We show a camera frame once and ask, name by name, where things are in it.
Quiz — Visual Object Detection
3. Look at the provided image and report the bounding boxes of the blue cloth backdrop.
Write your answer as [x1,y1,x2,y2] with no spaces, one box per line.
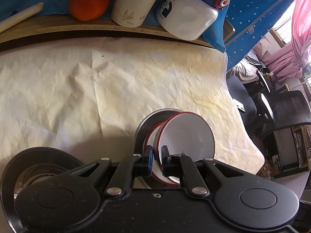
[1,0,294,70]

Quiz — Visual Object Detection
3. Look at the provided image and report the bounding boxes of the cream paper table cover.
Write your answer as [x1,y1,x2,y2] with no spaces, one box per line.
[1,37,264,174]

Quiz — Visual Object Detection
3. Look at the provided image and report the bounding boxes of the wooden board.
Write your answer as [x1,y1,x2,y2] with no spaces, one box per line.
[0,14,236,52]

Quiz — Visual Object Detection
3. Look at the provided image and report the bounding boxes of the white steel thermos cup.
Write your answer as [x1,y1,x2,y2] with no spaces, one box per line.
[111,0,156,28]

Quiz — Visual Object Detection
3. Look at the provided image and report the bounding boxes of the white red-rimmed bowl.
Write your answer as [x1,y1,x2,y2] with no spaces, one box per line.
[154,111,215,170]
[143,122,180,187]

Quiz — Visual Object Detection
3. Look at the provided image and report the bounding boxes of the large steel plate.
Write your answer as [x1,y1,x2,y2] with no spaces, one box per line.
[1,147,85,232]

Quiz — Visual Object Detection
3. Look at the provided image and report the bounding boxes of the black office chair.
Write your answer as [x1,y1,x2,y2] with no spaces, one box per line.
[226,75,310,139]

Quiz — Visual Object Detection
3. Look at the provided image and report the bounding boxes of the steel bowl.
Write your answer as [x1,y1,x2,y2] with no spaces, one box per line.
[132,108,182,189]

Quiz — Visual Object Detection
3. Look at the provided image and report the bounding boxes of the white blue-lidded water jug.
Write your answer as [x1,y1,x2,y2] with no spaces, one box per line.
[155,0,230,41]

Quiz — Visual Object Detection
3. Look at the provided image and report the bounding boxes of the pink curtain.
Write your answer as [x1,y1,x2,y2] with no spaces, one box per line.
[255,0,310,84]

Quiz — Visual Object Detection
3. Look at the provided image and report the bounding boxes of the orange fruit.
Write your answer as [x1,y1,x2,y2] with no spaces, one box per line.
[68,0,110,22]

